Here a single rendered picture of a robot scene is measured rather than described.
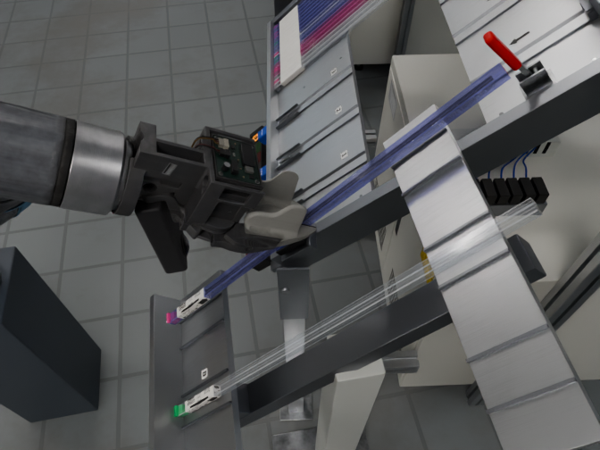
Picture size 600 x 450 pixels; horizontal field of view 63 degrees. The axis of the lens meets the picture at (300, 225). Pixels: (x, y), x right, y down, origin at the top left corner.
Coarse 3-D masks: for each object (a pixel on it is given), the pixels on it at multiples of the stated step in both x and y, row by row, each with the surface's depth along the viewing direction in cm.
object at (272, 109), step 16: (272, 32) 117; (272, 48) 113; (272, 64) 109; (272, 80) 106; (272, 96) 103; (272, 112) 100; (272, 128) 97; (272, 144) 94; (272, 160) 91; (272, 176) 89
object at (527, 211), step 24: (504, 216) 41; (528, 216) 40; (480, 240) 42; (432, 264) 44; (384, 288) 47; (408, 288) 46; (336, 312) 50; (360, 312) 48; (312, 336) 52; (264, 360) 56; (216, 384) 60; (240, 384) 59
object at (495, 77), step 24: (504, 72) 41; (456, 96) 44; (480, 96) 43; (432, 120) 45; (408, 144) 46; (384, 168) 48; (336, 192) 51; (312, 216) 53; (240, 264) 59; (216, 288) 61
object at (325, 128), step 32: (320, 64) 97; (352, 64) 90; (288, 96) 101; (320, 96) 92; (352, 96) 85; (288, 128) 96; (320, 128) 88; (352, 128) 81; (288, 160) 89; (320, 160) 84; (352, 160) 77; (320, 192) 80
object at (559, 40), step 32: (448, 0) 77; (480, 0) 72; (512, 0) 68; (544, 0) 64; (576, 0) 60; (480, 32) 69; (512, 32) 65; (544, 32) 61; (576, 32) 58; (480, 64) 67; (544, 64) 59; (576, 64) 56; (512, 96) 61
